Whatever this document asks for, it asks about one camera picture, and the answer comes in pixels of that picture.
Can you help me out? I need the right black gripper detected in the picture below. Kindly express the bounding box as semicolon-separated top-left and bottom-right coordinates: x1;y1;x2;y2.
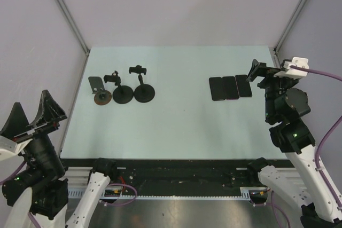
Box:
245;59;297;120

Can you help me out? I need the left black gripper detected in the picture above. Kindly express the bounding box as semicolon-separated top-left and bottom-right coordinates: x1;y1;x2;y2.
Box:
0;88;67;180

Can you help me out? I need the white silver phone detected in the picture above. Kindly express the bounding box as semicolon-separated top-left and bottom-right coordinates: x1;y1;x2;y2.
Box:
235;75;252;98

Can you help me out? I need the purple phone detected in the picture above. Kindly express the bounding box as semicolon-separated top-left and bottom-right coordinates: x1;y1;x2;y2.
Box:
222;76;239;100

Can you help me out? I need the black phone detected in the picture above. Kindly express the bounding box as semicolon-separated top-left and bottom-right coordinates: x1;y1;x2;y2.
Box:
209;77;226;101

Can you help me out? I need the rusty base phone stand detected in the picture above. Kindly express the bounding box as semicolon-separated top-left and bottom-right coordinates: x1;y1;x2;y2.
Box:
88;76;112;106

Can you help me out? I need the black stand holding purple phone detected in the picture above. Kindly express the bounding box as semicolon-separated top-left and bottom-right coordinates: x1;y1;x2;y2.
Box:
104;70;134;105

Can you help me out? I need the black stand holding white phone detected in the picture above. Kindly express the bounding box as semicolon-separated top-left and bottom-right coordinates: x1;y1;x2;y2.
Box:
129;65;156;103

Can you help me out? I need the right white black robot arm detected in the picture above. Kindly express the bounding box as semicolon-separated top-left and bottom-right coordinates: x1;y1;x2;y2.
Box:
246;57;341;227

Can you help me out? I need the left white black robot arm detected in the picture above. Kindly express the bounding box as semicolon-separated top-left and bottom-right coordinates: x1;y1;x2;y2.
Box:
1;90;119;227

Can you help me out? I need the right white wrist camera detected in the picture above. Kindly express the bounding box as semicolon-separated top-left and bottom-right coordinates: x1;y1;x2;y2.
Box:
274;57;309;79

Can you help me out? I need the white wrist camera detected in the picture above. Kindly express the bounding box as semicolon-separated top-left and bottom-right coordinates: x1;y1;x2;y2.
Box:
274;57;309;79
0;136;31;161

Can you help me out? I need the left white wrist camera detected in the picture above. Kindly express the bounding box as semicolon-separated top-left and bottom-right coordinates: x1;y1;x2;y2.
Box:
0;136;31;161

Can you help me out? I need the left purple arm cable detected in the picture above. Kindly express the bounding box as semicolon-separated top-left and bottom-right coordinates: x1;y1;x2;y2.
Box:
0;158;138;228

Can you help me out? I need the right aluminium frame post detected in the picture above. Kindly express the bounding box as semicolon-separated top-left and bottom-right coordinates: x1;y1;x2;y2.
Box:
273;0;309;55

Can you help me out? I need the aluminium frame post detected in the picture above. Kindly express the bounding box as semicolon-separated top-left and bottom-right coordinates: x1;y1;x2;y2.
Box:
273;0;309;55
40;0;90;55

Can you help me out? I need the white slotted cable duct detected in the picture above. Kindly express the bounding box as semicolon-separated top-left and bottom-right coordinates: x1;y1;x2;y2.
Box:
68;186;270;201

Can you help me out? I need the left aluminium frame post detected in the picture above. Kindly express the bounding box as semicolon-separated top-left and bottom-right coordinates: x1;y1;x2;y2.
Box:
40;0;90;55

